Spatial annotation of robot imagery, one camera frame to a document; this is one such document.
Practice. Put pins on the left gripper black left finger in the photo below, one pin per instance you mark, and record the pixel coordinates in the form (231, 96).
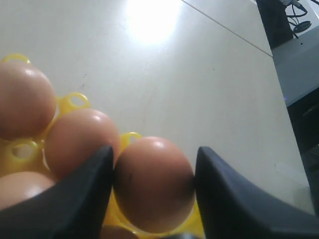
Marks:
(74, 208)

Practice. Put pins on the dark equipment beside table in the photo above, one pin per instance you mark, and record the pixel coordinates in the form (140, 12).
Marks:
(292, 30)

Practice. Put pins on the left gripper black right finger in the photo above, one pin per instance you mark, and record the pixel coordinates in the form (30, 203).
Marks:
(231, 207)

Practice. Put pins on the brown egg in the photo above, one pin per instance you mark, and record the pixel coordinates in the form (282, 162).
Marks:
(75, 137)
(18, 187)
(154, 185)
(27, 101)

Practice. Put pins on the yellow plastic egg tray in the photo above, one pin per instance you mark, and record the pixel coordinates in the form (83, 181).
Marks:
(26, 154)

